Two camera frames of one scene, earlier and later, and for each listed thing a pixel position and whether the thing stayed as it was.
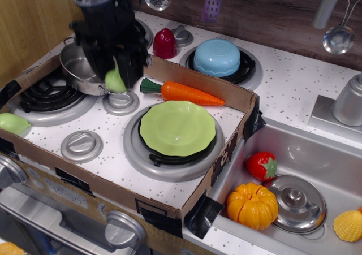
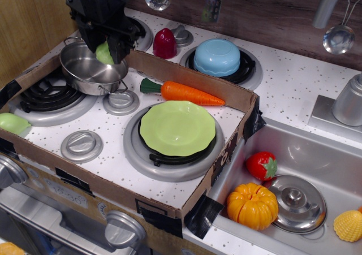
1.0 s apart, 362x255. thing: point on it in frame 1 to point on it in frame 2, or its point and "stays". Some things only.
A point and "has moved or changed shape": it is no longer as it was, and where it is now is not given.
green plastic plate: x=177 y=128 stays
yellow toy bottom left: x=9 y=249 stays
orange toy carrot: x=177 y=92 stays
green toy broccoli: x=114 y=82 has moved or changed shape
